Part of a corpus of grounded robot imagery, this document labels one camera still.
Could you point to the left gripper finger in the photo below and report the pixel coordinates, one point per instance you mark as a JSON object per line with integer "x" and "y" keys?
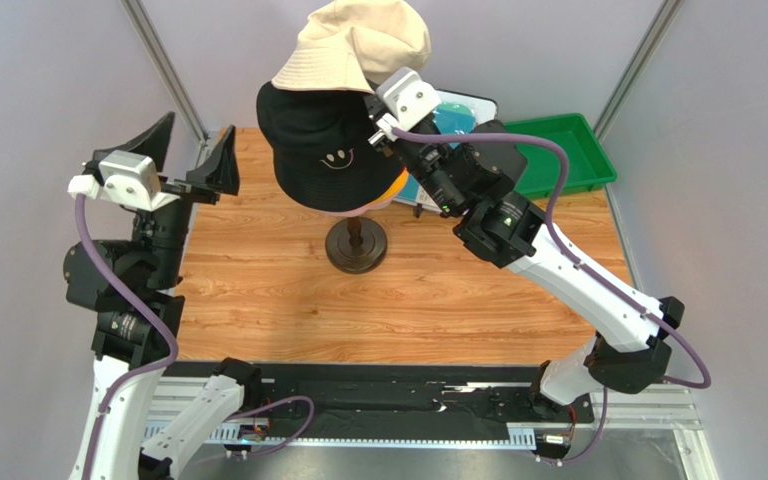
{"x": 218, "y": 174}
{"x": 153, "y": 143}

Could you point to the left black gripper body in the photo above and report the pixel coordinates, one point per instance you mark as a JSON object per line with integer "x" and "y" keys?
{"x": 173, "y": 218}

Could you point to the pink bucket hat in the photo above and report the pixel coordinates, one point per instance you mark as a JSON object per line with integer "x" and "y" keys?
{"x": 374, "y": 206}

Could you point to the black hat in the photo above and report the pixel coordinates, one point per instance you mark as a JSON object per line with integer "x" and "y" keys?
{"x": 322, "y": 158}

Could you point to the pink beige hat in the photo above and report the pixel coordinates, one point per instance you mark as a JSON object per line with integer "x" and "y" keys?
{"x": 354, "y": 45}

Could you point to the yellow bucket hat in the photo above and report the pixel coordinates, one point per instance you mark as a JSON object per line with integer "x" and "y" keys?
{"x": 395, "y": 188}

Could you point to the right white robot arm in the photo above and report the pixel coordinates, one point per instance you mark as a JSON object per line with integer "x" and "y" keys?
{"x": 472, "y": 176}

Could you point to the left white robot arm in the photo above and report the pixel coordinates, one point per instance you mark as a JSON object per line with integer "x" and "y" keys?
{"x": 133, "y": 224}

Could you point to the white tablet board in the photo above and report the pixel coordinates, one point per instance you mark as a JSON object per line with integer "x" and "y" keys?
{"x": 485, "y": 109}

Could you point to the dark round stand base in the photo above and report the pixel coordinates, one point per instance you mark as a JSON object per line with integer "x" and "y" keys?
{"x": 356, "y": 245}

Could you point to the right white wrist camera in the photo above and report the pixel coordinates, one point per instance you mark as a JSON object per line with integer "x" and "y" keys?
{"x": 407, "y": 100}

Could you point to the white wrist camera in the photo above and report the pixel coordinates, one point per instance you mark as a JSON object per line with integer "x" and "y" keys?
{"x": 126, "y": 179}
{"x": 407, "y": 100}

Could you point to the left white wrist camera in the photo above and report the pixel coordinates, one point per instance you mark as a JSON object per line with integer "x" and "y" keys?
{"x": 126, "y": 179}

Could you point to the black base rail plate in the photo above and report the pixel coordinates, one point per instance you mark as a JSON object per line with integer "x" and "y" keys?
{"x": 405, "y": 402}

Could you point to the aluminium frame rail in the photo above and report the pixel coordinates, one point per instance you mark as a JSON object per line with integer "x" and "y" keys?
{"x": 167, "y": 422}

